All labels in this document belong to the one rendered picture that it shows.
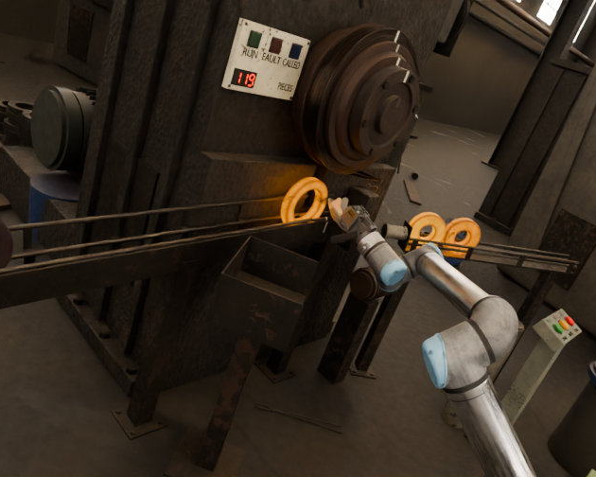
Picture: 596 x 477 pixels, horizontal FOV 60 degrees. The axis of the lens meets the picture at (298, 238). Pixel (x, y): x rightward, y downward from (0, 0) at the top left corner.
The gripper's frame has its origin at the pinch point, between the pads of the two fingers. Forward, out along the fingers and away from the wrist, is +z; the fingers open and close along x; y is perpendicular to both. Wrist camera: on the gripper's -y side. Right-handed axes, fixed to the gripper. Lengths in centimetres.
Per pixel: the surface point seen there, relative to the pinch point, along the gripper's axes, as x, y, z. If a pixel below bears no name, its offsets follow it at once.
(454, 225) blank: -49, 9, -24
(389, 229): -27.6, -2.8, -12.8
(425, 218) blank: -38.4, 6.8, -16.7
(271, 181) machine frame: 27.4, 4.1, 6.1
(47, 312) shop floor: 65, -89, 33
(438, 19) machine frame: -37, 63, 31
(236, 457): 42, -61, -52
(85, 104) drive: 34, -47, 111
